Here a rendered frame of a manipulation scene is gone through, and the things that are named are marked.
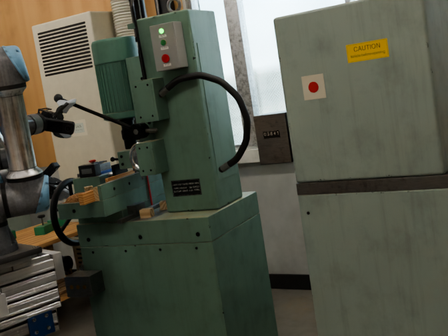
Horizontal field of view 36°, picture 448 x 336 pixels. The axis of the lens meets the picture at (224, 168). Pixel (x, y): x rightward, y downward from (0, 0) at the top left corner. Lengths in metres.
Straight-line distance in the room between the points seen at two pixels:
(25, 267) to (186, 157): 0.68
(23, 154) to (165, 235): 0.59
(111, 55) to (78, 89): 1.75
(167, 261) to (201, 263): 0.14
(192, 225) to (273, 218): 1.67
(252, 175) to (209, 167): 1.60
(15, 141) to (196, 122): 0.64
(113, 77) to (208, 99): 0.40
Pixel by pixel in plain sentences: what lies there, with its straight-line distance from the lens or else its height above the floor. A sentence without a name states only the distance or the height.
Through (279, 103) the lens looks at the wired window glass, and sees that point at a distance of 3.98.
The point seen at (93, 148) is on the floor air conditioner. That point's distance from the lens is 4.37.
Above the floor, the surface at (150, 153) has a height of 1.04.
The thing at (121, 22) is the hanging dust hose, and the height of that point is 1.71.
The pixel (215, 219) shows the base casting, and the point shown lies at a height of 0.78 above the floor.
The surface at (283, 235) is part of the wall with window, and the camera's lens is 4.05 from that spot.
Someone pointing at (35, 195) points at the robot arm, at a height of 0.99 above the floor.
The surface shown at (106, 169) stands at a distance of 2.86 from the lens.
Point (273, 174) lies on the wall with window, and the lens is 3.99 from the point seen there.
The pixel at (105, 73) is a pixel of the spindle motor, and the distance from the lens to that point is 2.67.
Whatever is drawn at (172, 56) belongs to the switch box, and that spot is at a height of 1.36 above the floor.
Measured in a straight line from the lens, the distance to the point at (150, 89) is 2.45.
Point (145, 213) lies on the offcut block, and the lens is 2.56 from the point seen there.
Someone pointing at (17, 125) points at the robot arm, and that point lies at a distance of 2.24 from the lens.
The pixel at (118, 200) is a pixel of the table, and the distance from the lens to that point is 2.57.
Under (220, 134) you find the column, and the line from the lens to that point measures 2.54.
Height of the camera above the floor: 1.23
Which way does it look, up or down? 7 degrees down
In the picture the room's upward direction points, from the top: 9 degrees counter-clockwise
